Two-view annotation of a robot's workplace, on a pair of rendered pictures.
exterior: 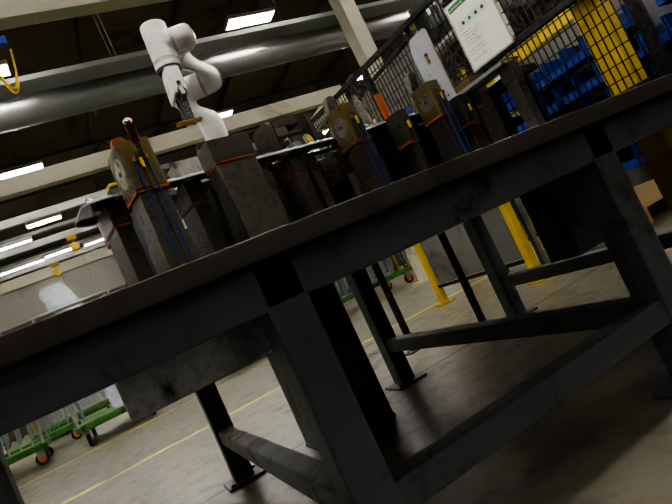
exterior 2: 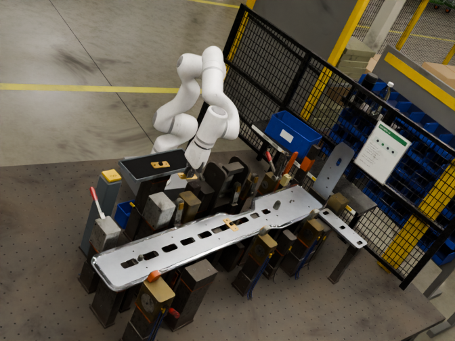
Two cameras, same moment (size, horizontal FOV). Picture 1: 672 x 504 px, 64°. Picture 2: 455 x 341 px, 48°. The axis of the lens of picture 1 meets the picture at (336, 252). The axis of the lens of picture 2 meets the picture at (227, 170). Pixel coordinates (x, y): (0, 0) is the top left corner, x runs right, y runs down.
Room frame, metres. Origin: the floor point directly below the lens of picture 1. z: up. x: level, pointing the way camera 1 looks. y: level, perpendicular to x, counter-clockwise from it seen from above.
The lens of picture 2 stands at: (0.00, 0.78, 2.47)
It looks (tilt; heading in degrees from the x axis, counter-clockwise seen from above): 32 degrees down; 338
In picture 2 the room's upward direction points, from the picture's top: 24 degrees clockwise
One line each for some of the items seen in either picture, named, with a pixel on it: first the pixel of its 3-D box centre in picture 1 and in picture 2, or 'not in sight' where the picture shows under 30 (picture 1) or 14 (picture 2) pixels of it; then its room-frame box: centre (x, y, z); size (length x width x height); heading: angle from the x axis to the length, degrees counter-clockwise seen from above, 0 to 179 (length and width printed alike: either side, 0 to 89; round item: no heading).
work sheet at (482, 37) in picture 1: (478, 24); (382, 152); (2.21, -0.94, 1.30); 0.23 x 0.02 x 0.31; 35
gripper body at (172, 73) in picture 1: (175, 84); (198, 151); (1.70, 0.24, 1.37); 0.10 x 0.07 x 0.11; 24
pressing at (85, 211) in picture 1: (300, 153); (228, 227); (1.70, -0.03, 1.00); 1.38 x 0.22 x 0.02; 125
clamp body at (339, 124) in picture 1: (366, 159); (255, 267); (1.59, -0.20, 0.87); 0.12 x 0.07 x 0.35; 35
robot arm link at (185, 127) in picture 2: not in sight; (176, 133); (2.25, 0.22, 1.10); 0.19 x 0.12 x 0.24; 91
